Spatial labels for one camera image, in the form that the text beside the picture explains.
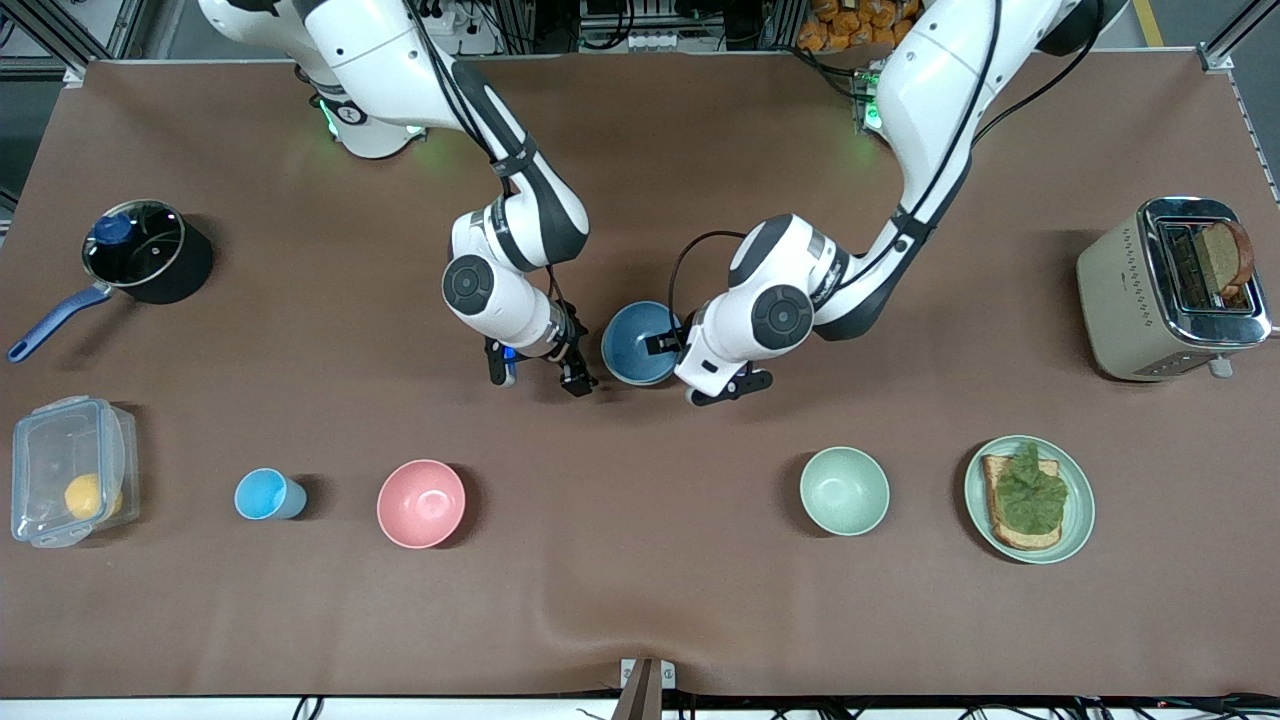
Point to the pale green bowl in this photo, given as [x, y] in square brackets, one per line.
[844, 490]

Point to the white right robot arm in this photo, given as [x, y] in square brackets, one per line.
[490, 290]

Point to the clear plastic food container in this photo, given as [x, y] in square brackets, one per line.
[60, 450]

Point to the toast slice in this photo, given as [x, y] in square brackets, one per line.
[1010, 530]

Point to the aluminium frame profile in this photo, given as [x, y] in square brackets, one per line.
[1235, 40]
[60, 30]

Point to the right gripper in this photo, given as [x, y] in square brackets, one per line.
[569, 352]

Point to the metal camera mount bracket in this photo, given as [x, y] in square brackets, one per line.
[646, 685]

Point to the orange snack bag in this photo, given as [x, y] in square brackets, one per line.
[845, 25]

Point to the glass pot lid blue knob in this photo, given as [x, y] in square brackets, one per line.
[150, 245]

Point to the brown table cloth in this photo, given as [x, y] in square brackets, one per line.
[640, 520]

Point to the light blue cup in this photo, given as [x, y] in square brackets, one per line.
[265, 494]

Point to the beige steel toaster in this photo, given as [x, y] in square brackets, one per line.
[1125, 310]

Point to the brown bread slice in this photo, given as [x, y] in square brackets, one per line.
[1222, 258]

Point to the white power strip with plugs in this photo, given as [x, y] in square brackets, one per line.
[465, 25]

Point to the green lettuce leaf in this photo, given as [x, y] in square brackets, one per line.
[1030, 495]

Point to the blue bowl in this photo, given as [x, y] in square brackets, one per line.
[630, 345]

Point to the pink bowl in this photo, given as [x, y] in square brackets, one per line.
[421, 503]

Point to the pale green plate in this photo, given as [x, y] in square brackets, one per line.
[1078, 520]

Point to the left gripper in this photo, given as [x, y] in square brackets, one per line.
[672, 344]

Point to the yellow lemon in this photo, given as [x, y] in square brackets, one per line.
[90, 496]

